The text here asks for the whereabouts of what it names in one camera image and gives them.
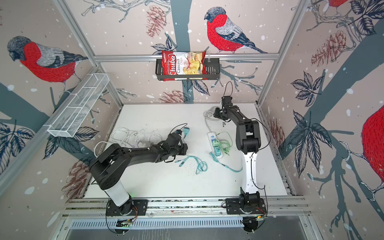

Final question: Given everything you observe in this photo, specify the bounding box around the purple strip white cable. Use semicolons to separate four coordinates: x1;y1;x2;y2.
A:
93;127;164;158

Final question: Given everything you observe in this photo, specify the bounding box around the light green charger adapter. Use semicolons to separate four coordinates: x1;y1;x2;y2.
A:
213;147;222;156

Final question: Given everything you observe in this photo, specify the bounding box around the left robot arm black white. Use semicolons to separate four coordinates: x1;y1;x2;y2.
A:
89;130;188;208

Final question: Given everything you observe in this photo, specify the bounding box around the white wire mesh shelf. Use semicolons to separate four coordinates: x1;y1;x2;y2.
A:
48;73;110;138

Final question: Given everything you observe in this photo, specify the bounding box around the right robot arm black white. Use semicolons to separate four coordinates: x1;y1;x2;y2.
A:
214;96;267;215

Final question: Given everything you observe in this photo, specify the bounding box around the black wall basket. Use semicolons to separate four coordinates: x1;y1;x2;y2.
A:
155;59;221;81

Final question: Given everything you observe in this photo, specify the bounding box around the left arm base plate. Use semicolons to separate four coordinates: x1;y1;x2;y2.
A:
106;199;149;217

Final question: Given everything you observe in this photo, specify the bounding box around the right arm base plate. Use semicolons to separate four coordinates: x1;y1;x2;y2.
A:
225;198;267;215

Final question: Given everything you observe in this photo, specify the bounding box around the red cassava chips bag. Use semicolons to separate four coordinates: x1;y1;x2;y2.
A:
162;51;207;81

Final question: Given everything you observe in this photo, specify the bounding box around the white power strip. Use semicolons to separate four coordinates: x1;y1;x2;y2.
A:
207;132;223;159

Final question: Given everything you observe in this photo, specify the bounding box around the green teal cable tangle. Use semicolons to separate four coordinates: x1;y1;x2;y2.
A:
174;131;243;175

